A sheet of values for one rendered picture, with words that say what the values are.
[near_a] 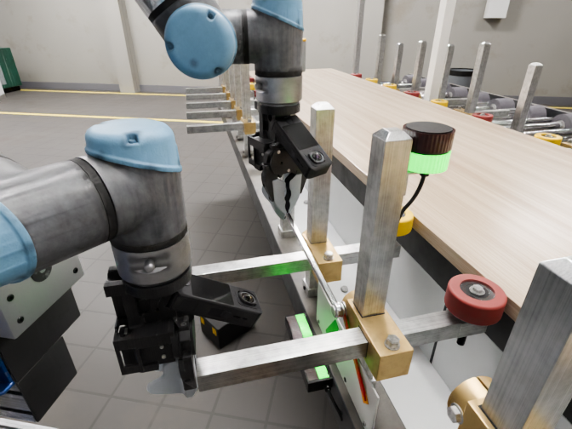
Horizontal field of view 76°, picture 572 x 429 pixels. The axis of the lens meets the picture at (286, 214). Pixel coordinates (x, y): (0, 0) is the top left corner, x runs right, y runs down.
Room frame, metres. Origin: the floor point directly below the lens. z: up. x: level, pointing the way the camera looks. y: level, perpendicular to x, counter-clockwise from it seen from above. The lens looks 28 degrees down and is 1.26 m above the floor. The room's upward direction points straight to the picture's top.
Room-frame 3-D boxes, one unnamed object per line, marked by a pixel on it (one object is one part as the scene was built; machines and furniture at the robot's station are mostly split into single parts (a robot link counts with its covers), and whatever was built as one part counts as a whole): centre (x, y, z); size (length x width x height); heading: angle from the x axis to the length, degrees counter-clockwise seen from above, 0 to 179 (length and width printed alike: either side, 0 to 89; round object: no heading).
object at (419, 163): (0.44, -0.17, 1.11); 0.06 x 0.06 x 0.02
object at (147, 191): (0.32, 0.14, 1.12); 0.09 x 0.08 x 0.11; 142
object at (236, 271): (0.62, -0.03, 0.82); 0.43 x 0.03 x 0.04; 104
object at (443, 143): (0.44, -0.17, 1.13); 0.06 x 0.06 x 0.02
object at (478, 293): (0.42, -0.28, 0.85); 0.08 x 0.08 x 0.11
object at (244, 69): (1.64, 0.17, 0.90); 0.03 x 0.03 x 0.48; 14
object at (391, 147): (0.42, -0.13, 0.90); 0.03 x 0.03 x 0.48; 14
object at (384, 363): (0.40, -0.13, 0.84); 0.13 x 0.06 x 0.05; 14
